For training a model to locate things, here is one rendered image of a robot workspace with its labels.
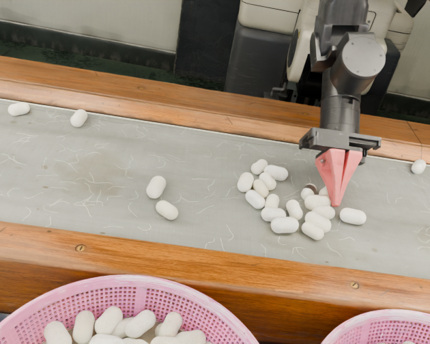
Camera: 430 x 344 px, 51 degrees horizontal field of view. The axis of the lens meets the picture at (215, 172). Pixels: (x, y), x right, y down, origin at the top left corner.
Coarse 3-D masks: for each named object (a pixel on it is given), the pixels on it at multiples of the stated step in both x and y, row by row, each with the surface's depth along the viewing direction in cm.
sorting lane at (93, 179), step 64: (0, 128) 68; (64, 128) 71; (128, 128) 74; (192, 128) 77; (0, 192) 57; (64, 192) 59; (128, 192) 61; (192, 192) 63; (384, 192) 71; (320, 256) 57; (384, 256) 59
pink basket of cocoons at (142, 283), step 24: (72, 288) 44; (96, 288) 45; (120, 288) 46; (144, 288) 46; (168, 288) 46; (24, 312) 41; (48, 312) 43; (72, 312) 44; (96, 312) 46; (168, 312) 47; (192, 312) 46; (216, 312) 44; (0, 336) 39; (24, 336) 41; (240, 336) 43
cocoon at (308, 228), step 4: (304, 224) 59; (308, 224) 59; (312, 224) 59; (304, 228) 59; (308, 228) 59; (312, 228) 58; (316, 228) 58; (320, 228) 58; (304, 232) 59; (308, 232) 59; (312, 232) 58; (316, 232) 58; (320, 232) 58; (312, 236) 58; (316, 236) 58; (320, 236) 58
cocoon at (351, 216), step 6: (342, 210) 63; (348, 210) 62; (354, 210) 62; (342, 216) 62; (348, 216) 62; (354, 216) 62; (360, 216) 62; (348, 222) 62; (354, 222) 62; (360, 222) 62
